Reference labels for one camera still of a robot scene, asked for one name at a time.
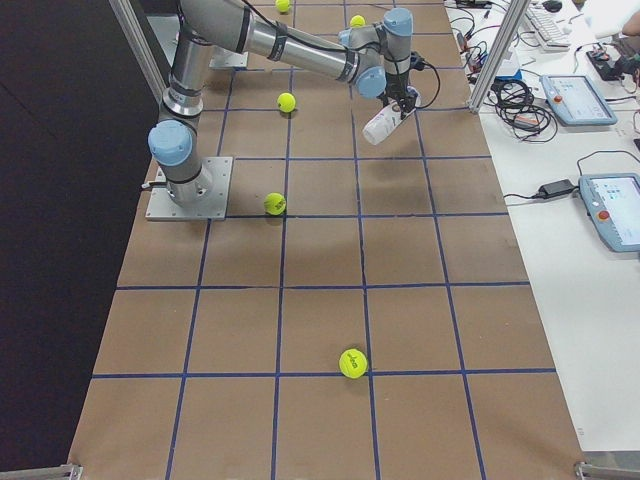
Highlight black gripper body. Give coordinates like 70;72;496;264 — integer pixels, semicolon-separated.
384;57;414;103

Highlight white blue tennis ball can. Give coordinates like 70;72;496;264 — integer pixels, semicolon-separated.
362;100;416;145

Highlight tennis ball centre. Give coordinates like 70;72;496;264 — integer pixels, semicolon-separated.
277;92;297;114

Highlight tennis ball far left corner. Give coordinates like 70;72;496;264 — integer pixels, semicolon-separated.
274;0;291;15

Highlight tennis ball right side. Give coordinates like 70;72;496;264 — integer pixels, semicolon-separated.
263;192;286;216

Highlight blue white box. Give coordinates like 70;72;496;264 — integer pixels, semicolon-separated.
496;51;522;80

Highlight white keyboard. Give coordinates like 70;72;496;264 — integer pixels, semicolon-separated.
523;8;571;52

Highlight upper teach pendant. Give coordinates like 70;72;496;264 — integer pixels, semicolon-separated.
540;75;618;126

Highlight teach pendant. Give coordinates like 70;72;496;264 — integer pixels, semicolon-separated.
540;75;618;126
579;173;640;253

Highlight black computer mouse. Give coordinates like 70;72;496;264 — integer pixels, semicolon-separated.
542;0;563;13

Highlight black power brick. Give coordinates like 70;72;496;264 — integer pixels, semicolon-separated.
536;179;576;200

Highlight lower teach pendant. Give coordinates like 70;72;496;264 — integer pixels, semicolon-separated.
579;173;640;253

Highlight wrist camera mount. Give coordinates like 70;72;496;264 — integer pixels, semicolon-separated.
409;51;429;71

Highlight right aluminium frame post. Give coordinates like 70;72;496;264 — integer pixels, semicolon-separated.
468;0;530;114

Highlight aluminium frame post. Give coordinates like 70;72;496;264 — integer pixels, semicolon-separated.
468;0;530;114
109;0;171;111

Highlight tangled black cables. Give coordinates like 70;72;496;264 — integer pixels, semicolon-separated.
492;82;557;144

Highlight left aluminium frame post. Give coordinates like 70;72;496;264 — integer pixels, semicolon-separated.
109;0;171;111

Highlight frame foot bracket right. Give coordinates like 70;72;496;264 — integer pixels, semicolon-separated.
574;462;640;480

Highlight frame foot bracket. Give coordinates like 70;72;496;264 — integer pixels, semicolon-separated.
0;464;83;480
574;462;640;480

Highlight frame foot bracket left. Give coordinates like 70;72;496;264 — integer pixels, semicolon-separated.
0;464;83;480

